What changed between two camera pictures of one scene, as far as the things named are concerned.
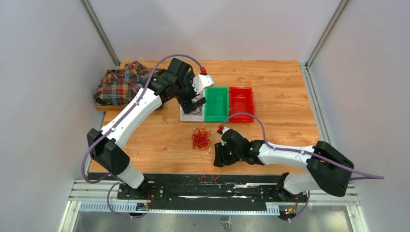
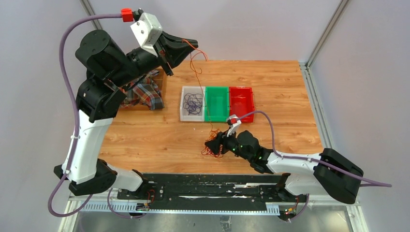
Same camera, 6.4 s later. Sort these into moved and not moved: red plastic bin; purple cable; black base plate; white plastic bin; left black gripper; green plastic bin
Moved: left black gripper
Not moved: white plastic bin; green plastic bin; red plastic bin; purple cable; black base plate
